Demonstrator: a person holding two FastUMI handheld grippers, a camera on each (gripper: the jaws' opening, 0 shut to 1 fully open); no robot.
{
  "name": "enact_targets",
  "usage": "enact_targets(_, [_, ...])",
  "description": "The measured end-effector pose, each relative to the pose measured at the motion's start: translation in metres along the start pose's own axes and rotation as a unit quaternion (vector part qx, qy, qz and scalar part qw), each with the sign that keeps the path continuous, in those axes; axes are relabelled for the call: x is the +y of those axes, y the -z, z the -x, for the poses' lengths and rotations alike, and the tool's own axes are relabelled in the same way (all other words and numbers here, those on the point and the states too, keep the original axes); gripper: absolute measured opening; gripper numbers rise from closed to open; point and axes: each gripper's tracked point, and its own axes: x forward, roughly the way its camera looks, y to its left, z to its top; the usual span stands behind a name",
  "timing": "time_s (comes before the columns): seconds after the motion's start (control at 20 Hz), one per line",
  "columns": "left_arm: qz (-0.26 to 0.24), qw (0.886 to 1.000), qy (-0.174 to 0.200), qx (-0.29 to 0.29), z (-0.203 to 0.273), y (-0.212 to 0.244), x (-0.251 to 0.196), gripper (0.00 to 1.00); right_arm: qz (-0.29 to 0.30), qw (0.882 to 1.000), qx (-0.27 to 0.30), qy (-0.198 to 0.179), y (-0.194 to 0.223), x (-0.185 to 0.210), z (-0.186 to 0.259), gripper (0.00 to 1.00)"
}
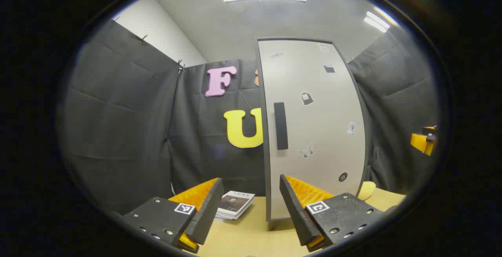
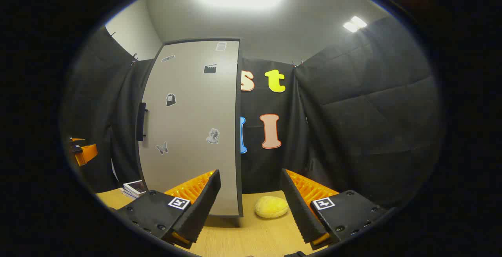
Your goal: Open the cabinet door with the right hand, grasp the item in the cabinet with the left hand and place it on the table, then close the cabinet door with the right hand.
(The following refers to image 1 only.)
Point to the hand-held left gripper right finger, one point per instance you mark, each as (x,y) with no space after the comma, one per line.
(296,214)

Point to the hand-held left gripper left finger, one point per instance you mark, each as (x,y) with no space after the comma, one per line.
(206,214)

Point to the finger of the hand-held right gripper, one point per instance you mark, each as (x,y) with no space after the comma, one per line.
(419,142)

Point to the dark grey cabinet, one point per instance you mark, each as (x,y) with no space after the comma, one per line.
(266,139)

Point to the light grey cabinet door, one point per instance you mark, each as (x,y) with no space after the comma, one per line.
(313,131)

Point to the white portrait cover book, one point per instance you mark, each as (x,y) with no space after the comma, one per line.
(235,204)

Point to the yellow sponge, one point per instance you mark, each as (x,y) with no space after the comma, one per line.
(368,190)

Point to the black backdrop cloth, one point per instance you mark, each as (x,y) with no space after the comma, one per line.
(125,123)

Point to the small ceiling light panel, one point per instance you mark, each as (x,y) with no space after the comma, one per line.
(376,21)

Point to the metal backdrop clip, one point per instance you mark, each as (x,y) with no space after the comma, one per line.
(180,66)

